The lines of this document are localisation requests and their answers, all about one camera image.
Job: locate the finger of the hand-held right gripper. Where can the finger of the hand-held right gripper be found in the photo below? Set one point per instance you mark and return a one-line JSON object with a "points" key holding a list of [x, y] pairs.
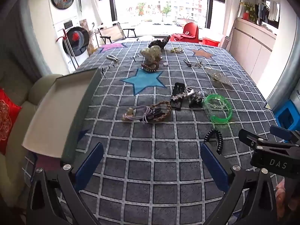
{"points": [[255, 141], [284, 132]]}

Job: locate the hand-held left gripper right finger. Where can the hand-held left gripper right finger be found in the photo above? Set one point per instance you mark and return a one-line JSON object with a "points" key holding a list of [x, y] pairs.
{"points": [[213, 166]]}

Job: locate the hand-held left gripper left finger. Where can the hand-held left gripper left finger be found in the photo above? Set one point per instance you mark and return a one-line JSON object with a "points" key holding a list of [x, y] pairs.
{"points": [[92, 163]]}

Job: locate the green translucent bangle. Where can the green translucent bangle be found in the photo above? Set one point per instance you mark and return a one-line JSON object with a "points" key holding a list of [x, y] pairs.
{"points": [[228, 116]]}

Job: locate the grey shallow box tray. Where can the grey shallow box tray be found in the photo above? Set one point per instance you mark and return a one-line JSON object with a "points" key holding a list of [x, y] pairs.
{"points": [[58, 103]]}

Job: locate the crystal hair clip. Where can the crystal hair clip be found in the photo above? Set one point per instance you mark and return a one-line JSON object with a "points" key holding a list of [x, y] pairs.
{"points": [[179, 96]]}

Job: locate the black hair claw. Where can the black hair claw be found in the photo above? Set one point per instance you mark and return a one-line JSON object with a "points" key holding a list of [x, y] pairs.
{"points": [[178, 88]]}

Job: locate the person's right hand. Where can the person's right hand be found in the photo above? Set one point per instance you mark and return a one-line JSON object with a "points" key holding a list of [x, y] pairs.
{"points": [[280, 192]]}

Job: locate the blue plastic stool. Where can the blue plastic stool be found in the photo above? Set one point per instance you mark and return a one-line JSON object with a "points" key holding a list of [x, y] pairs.
{"points": [[286, 117]]}

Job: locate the grey checked star tablecloth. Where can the grey checked star tablecloth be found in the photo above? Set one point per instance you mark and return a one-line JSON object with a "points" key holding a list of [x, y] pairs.
{"points": [[150, 168]]}

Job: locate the large clear claw clip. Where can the large clear claw clip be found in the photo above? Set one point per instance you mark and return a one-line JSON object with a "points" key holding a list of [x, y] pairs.
{"points": [[222, 79]]}

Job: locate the small clear claw clip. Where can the small clear claw clip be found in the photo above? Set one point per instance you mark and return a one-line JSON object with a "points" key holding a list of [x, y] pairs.
{"points": [[211, 71]]}

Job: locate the bronze hand-shaped hair clip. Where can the bronze hand-shaped hair clip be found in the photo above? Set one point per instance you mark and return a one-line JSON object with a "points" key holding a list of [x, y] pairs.
{"points": [[199, 64]]}

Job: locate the red embroidered cushion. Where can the red embroidered cushion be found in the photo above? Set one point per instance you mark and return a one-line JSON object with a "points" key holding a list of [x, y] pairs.
{"points": [[7, 119]]}

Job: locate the beige sofa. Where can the beige sofa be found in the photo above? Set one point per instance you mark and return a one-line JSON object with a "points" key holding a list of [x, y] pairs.
{"points": [[21, 82]]}

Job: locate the red bucket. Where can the red bucket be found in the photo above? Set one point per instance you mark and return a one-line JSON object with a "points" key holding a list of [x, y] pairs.
{"points": [[211, 42]]}

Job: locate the silver hairpin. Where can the silver hairpin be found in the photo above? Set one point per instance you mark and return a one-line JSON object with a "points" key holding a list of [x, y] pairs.
{"points": [[134, 58]]}

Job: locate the hanging clothes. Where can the hanging clothes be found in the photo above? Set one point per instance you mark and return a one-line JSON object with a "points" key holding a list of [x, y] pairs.
{"points": [[267, 11]]}

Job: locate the white washing machine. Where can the white washing machine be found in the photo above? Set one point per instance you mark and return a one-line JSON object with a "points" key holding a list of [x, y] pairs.
{"points": [[77, 39]]}

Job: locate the red vase with flowers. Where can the red vase with flowers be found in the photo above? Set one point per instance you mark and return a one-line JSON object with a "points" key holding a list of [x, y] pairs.
{"points": [[247, 13]]}

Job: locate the cream polka dot scrunchie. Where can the cream polka dot scrunchie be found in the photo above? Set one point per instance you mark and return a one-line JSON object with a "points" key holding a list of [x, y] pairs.
{"points": [[152, 52]]}

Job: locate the red plastic chair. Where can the red plastic chair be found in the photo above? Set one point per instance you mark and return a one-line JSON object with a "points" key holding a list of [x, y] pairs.
{"points": [[188, 31]]}

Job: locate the beige folding chair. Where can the beige folding chair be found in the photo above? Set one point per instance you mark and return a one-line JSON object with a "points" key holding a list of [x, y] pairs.
{"points": [[114, 33]]}

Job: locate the leopard print scrunchie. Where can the leopard print scrunchie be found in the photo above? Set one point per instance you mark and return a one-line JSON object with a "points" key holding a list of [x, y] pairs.
{"points": [[160, 42]]}

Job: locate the brown checkered board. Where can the brown checkered board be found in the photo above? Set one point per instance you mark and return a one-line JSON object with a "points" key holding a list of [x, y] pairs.
{"points": [[84, 27]]}

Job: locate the grey curtain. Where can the grey curtain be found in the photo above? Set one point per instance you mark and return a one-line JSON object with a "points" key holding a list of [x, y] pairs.
{"points": [[30, 39]]}

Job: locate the white dryer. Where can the white dryer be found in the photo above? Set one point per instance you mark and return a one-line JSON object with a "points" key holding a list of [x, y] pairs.
{"points": [[63, 9]]}

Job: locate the beige wall cabinet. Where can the beige wall cabinet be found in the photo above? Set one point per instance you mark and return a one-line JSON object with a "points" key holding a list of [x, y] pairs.
{"points": [[253, 44]]}

